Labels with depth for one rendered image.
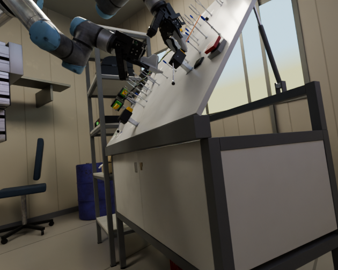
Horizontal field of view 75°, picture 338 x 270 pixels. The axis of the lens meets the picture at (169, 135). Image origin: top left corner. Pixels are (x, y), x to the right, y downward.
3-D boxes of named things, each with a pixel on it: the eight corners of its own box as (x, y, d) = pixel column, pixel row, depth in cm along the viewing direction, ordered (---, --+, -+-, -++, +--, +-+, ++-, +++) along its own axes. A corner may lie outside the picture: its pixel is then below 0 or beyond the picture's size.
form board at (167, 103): (108, 148, 165) (105, 146, 164) (168, 51, 200) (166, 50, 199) (200, 116, 61) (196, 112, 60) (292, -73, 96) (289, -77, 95)
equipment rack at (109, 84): (110, 268, 159) (92, 23, 175) (96, 242, 212) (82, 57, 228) (172, 248, 182) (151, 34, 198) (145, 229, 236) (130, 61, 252)
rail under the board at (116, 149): (196, 138, 59) (193, 114, 60) (105, 156, 163) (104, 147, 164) (212, 137, 62) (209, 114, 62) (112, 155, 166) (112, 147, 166)
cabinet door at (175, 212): (213, 282, 61) (197, 140, 64) (142, 231, 109) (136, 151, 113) (220, 279, 62) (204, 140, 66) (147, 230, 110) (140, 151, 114)
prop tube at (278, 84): (281, 88, 102) (260, 24, 101) (277, 90, 105) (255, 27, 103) (286, 87, 104) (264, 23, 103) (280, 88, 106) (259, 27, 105)
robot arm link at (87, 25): (73, 40, 86) (83, 20, 85) (100, 53, 86) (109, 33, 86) (64, 32, 78) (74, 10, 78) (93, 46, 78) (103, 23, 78)
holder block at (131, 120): (127, 140, 115) (110, 129, 112) (138, 120, 119) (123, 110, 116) (130, 139, 111) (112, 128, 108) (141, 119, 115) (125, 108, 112)
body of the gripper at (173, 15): (187, 24, 91) (171, -2, 89) (173, 30, 86) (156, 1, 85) (177, 35, 97) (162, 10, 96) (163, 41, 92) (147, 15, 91)
